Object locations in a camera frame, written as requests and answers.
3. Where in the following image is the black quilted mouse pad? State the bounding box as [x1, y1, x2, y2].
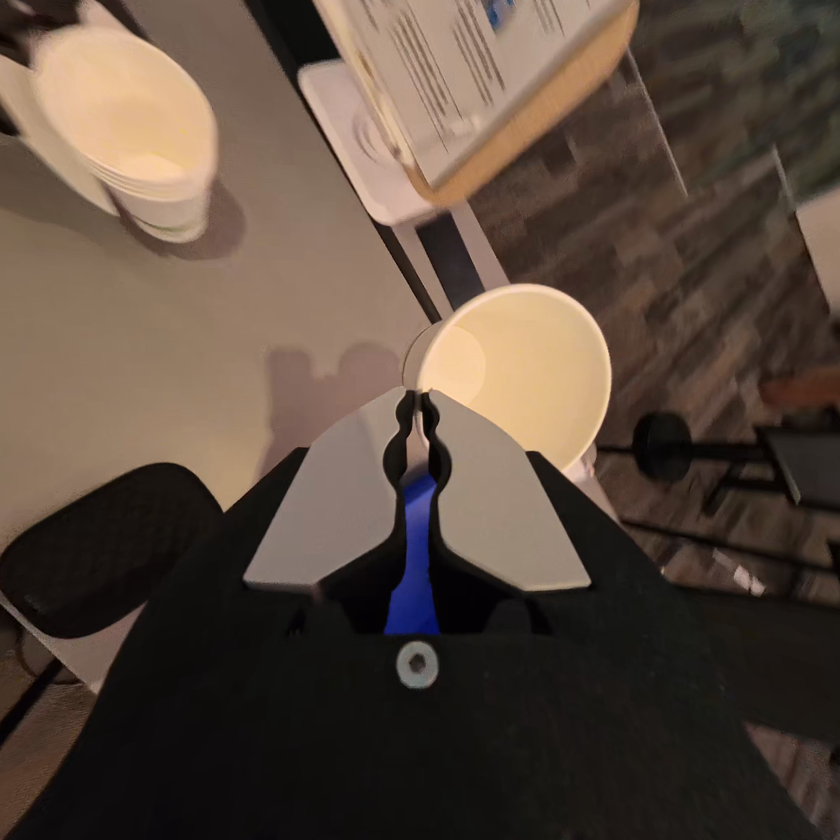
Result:
[0, 461, 225, 641]

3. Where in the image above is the black chair base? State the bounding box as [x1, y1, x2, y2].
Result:
[597, 410, 840, 575]

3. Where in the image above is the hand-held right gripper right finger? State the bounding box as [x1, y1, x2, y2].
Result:
[419, 389, 593, 594]

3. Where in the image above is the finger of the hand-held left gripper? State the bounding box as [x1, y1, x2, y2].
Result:
[36, 0, 155, 39]
[0, 58, 120, 219]

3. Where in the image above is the blue plastic bin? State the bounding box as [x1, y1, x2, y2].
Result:
[384, 474, 442, 636]

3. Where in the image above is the printed document sheet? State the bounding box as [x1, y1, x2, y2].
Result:
[311, 0, 632, 190]

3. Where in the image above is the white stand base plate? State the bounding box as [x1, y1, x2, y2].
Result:
[297, 59, 460, 227]

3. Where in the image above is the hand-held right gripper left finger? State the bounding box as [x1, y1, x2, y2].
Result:
[243, 387, 417, 595]

